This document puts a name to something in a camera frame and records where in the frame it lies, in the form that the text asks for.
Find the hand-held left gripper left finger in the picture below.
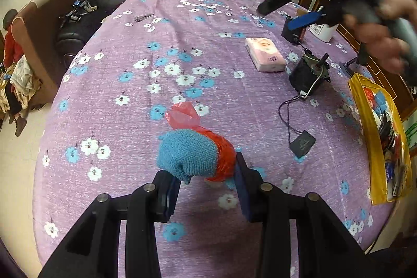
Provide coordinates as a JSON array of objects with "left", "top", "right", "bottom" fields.
[{"left": 38, "top": 170, "right": 182, "bottom": 278}]

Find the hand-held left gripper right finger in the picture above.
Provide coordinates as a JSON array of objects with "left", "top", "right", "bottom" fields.
[{"left": 235, "top": 152, "right": 372, "bottom": 278}]

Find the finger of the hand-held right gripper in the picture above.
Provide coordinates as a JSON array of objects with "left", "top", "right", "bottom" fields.
[
  {"left": 288, "top": 11, "right": 326, "bottom": 31},
  {"left": 257, "top": 0, "right": 294, "bottom": 16}
]

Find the yellow plastic bag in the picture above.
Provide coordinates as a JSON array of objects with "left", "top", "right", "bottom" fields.
[{"left": 348, "top": 73, "right": 413, "bottom": 205}]

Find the person's right hand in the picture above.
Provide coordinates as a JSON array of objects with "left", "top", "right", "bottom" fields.
[{"left": 345, "top": 0, "right": 417, "bottom": 73}]

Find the small black box device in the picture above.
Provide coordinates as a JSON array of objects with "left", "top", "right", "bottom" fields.
[{"left": 281, "top": 15, "right": 307, "bottom": 45}]

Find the white plastic bucket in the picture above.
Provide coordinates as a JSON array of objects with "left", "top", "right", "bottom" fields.
[{"left": 309, "top": 0, "right": 336, "bottom": 43}]

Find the pink tissue pack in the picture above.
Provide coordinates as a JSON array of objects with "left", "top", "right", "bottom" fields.
[{"left": 245, "top": 37, "right": 287, "bottom": 73}]

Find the black electric motor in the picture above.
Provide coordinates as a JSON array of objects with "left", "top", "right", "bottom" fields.
[{"left": 289, "top": 53, "right": 331, "bottom": 94}]

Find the purple floral tablecloth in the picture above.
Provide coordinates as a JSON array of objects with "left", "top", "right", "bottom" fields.
[{"left": 33, "top": 0, "right": 408, "bottom": 278}]

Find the black capacitor box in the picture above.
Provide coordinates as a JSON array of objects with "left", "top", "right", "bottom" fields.
[{"left": 289, "top": 130, "right": 317, "bottom": 157}]

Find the pile of clothes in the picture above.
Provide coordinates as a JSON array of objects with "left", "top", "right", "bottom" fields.
[{"left": 10, "top": 57, "right": 41, "bottom": 109}]

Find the pile of small tools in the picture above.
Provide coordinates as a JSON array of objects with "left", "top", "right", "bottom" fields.
[{"left": 59, "top": 0, "right": 98, "bottom": 28}]

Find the brown armchair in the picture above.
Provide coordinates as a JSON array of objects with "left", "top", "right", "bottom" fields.
[{"left": 13, "top": 0, "right": 95, "bottom": 103}]

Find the white wire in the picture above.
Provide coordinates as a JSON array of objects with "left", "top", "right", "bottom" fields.
[{"left": 304, "top": 65, "right": 326, "bottom": 97}]

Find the thin black wire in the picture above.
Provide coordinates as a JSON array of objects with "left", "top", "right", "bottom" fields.
[{"left": 278, "top": 95, "right": 308, "bottom": 148}]

